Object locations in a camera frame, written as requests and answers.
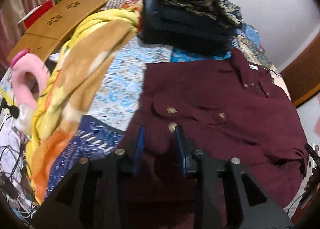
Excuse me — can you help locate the maroon button-up shirt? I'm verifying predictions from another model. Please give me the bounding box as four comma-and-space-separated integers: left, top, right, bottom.
118, 49, 309, 228

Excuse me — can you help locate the stack of folded dark clothes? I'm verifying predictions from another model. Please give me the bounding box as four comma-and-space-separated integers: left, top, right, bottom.
138, 0, 244, 59

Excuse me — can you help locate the brown wooden door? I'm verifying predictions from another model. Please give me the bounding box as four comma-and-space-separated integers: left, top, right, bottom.
281, 36, 320, 107

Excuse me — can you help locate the patchwork blue bedspread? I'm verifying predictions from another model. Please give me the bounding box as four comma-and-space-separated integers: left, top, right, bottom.
43, 31, 292, 206

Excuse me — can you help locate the pink neck pillow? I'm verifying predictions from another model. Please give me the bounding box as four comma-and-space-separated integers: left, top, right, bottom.
9, 48, 50, 110

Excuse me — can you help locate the yellow orange fleece blanket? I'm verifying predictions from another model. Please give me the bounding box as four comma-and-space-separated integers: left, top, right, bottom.
25, 1, 143, 204

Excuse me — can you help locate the wooden laptop bed table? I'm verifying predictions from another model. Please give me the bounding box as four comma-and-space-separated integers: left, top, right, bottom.
7, 0, 108, 62

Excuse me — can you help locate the red and white box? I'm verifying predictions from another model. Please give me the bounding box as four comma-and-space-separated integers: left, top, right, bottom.
17, 1, 53, 31

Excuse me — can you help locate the striped red beige curtain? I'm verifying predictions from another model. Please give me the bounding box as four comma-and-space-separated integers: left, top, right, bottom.
0, 0, 54, 75

